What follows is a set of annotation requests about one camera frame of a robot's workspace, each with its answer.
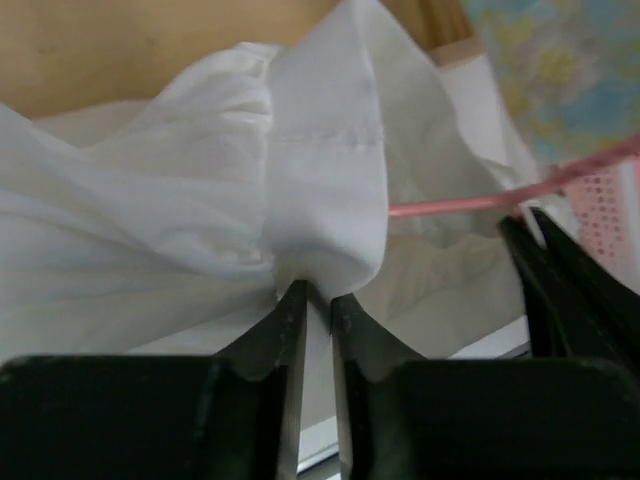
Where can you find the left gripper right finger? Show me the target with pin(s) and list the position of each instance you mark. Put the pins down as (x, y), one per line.
(403, 416)

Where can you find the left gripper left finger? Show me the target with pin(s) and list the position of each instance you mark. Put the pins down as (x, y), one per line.
(231, 415)

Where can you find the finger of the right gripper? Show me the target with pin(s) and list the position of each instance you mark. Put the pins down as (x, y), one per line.
(617, 304)
(557, 314)

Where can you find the pink wire hanger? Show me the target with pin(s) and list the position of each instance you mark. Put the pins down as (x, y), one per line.
(555, 181)

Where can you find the white pleated skirt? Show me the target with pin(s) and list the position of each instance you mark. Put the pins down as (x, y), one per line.
(173, 225)

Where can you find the white plastic basket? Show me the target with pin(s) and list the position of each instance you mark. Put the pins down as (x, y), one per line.
(606, 205)

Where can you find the colourful floral patterned garment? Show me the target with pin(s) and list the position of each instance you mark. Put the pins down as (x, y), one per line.
(568, 71)

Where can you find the wooden clothes rack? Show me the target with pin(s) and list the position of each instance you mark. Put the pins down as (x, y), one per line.
(59, 56)

